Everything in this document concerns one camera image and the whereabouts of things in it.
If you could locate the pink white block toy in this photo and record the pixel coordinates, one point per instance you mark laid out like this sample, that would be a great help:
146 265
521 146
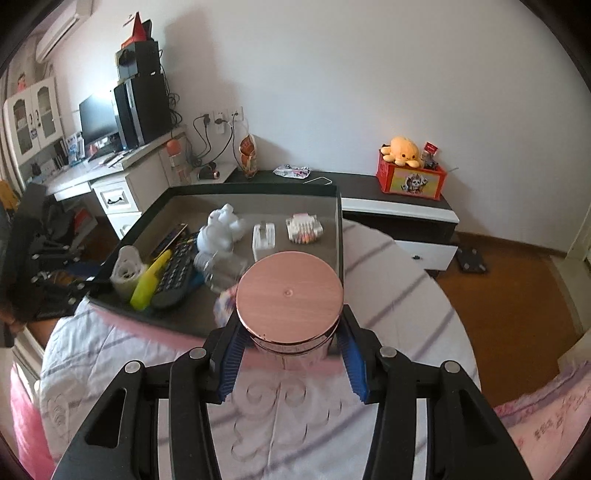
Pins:
302 229

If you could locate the blue white carton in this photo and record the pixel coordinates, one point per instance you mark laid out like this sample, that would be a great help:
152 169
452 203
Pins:
75 150

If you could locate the black remote control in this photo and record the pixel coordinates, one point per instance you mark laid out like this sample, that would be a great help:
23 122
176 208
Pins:
178 277

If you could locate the small pink doll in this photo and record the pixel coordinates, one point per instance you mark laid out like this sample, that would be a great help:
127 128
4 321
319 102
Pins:
21 83

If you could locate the white plastic cup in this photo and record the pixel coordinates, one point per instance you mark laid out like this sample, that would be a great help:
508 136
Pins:
124 272

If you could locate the bottle with orange cap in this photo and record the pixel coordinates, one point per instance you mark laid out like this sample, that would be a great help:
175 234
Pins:
175 159

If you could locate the rose gold jar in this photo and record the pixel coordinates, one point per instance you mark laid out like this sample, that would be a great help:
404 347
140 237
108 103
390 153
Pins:
288 295

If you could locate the white charger plug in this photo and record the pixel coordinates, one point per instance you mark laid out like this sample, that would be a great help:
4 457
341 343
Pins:
264 240

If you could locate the black white low cabinet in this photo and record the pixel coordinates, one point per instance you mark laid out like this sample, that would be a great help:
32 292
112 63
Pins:
392 207

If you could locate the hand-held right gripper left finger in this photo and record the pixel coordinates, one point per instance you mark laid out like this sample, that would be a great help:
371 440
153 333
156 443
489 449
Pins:
228 364

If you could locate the black keyboard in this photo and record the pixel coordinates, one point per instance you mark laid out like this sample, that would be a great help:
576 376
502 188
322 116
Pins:
115 159

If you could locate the glass diffuser bottle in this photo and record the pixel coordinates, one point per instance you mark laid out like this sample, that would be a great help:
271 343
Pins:
217 272

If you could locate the white striped quilt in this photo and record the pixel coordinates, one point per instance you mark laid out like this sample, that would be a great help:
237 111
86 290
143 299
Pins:
406 332

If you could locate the black computer monitor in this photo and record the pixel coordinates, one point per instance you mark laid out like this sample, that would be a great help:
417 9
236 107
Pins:
97 120

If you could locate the white air conditioner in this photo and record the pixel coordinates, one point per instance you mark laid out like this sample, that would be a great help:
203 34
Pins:
60 32

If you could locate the black computer tower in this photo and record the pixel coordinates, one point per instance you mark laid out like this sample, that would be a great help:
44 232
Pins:
145 110

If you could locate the black hair dryer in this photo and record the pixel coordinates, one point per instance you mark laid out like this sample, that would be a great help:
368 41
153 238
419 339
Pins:
208 173

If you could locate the pink storage box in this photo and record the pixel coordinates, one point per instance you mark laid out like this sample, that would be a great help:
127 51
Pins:
318 258

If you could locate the white glass-door cabinet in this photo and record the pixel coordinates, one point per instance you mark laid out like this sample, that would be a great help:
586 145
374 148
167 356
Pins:
32 120

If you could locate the white drawer unit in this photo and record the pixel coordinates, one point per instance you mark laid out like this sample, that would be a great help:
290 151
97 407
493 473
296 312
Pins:
115 203

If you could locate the black bathroom scale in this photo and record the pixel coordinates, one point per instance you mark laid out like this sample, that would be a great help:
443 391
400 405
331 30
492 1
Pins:
471 261

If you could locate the yellow octopus plush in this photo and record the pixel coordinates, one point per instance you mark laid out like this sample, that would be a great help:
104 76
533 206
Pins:
401 152

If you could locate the pink bed sheet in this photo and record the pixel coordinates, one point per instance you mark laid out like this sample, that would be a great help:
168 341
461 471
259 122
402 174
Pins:
549 415

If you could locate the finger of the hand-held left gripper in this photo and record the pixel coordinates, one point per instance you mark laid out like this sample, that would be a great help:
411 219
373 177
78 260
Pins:
83 293

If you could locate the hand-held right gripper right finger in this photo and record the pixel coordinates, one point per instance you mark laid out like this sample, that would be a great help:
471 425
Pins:
354 369

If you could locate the orange snack bag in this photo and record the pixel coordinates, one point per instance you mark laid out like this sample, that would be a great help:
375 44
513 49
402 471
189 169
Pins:
248 154

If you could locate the white patterned pouch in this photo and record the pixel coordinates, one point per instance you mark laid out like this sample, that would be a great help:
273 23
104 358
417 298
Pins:
291 172

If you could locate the yellow highlighter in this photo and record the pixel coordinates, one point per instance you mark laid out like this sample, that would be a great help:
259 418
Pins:
147 284

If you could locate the yellow cloth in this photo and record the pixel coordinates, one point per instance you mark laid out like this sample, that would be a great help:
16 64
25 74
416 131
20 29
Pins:
7 194

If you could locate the red cardboard box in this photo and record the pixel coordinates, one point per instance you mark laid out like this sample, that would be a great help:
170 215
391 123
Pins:
137 34

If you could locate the red printed storage box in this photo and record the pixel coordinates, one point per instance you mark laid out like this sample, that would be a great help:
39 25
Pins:
411 182

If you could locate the white door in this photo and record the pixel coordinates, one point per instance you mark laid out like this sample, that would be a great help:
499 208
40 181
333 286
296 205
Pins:
579 230

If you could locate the black speaker box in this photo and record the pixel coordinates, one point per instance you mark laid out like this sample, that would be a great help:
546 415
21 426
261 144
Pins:
141 60

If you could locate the white desk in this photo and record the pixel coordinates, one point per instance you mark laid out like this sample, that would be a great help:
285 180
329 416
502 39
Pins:
78 177

